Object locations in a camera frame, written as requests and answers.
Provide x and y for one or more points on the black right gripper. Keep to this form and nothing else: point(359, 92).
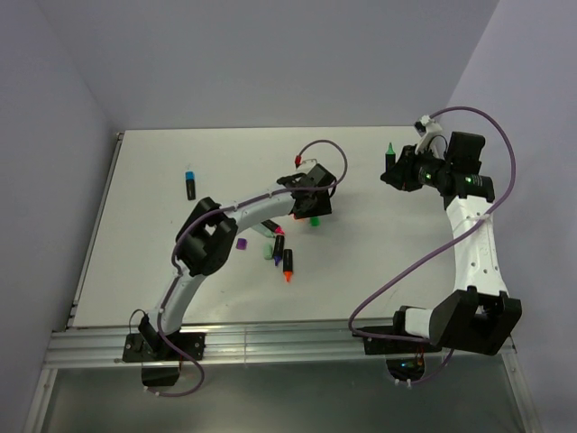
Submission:
point(404, 179)

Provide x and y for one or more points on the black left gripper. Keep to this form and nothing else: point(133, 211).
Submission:
point(323, 207)

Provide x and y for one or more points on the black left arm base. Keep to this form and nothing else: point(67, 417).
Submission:
point(138, 351)

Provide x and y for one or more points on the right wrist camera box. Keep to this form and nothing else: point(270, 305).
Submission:
point(428, 129)

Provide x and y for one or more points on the black green tip highlighter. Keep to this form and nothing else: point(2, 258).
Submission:
point(390, 155)

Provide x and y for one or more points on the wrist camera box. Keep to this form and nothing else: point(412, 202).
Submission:
point(303, 164)
point(428, 129)

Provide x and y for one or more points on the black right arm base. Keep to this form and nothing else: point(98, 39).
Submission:
point(405, 360)

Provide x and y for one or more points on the black pink tip highlighter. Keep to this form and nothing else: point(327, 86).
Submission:
point(273, 227)

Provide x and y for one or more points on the purple pen cap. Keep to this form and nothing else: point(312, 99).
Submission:
point(241, 243)

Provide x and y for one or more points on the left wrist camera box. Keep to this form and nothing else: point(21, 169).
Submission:
point(303, 164)

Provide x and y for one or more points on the black blue tip highlighter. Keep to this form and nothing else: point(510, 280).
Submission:
point(191, 189)

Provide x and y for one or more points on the aluminium front rail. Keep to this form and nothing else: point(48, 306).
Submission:
point(237, 343)

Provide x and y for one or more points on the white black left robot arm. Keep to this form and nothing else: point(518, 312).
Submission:
point(205, 241)

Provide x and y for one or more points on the black purple tip highlighter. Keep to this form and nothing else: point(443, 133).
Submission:
point(278, 249)

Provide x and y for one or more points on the black orange tip highlighter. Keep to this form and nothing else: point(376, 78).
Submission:
point(288, 265)

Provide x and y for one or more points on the pale green capped highlighter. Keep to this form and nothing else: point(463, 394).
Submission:
point(263, 230)

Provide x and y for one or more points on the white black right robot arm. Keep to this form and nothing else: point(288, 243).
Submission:
point(479, 315)

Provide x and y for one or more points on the pale green pen cap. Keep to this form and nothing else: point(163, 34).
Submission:
point(268, 251)

